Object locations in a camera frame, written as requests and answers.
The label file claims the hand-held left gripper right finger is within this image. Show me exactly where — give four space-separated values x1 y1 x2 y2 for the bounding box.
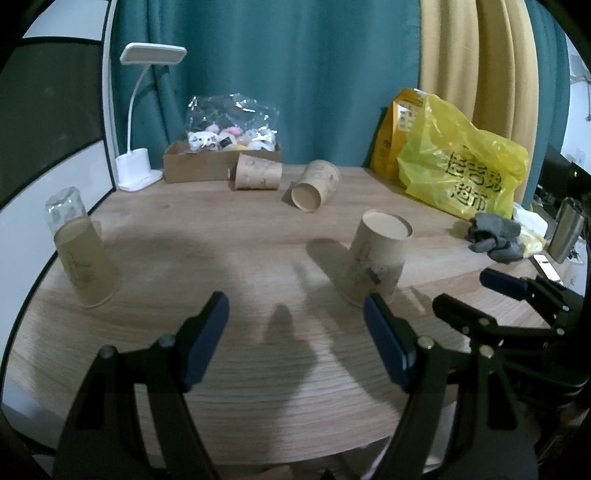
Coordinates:
363 293 539 480

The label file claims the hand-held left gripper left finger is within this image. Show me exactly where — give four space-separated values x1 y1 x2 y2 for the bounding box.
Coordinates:
52 292 230 480

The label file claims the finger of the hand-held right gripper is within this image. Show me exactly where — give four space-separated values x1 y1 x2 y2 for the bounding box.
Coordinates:
434 294 555 347
480 269 573 324

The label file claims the brown printed paper cup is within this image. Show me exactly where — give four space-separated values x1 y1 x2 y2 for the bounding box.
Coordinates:
52 217 121 308
229 154 283 191
291 160 341 213
344 209 413 308

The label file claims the clear plastic cup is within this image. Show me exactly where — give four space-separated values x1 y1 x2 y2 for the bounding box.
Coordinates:
44 186 89 234

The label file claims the grey glove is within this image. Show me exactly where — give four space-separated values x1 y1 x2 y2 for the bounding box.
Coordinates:
488 240 526 264
466 212 522 253

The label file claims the smartphone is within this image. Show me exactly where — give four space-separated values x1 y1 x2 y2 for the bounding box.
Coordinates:
530 253 565 283

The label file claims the yellow cloth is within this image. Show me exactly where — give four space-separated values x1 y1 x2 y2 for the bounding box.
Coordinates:
519 226 546 256

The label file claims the white tissue pack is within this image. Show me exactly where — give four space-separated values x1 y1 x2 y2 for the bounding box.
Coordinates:
512 203 550 234

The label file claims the steel tumbler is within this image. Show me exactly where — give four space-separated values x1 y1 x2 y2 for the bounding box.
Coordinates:
547 196 586 264

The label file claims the dark monitor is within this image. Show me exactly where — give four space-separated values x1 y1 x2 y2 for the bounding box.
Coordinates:
541 145 591 197

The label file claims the yellow plastic bag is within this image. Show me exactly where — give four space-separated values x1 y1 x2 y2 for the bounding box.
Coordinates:
397 93 529 220

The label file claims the brown cardboard box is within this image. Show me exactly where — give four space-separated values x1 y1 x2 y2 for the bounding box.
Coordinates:
163 141 283 184

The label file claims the orange paper package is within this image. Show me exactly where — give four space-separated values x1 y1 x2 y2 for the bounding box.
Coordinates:
369 89 428 181

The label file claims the white desk lamp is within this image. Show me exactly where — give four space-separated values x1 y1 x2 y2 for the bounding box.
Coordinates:
115 42 188 192

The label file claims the beige curtain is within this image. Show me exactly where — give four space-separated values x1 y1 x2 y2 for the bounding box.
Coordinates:
418 0 539 155

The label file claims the clear plastic bag of toys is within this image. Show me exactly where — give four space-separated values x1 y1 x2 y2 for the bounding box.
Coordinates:
186 93 281 152

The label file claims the white and black reflector panel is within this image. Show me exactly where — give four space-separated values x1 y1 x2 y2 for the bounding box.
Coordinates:
0 9 117 333

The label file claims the teal curtain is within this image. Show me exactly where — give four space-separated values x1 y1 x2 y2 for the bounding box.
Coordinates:
110 0 570 210

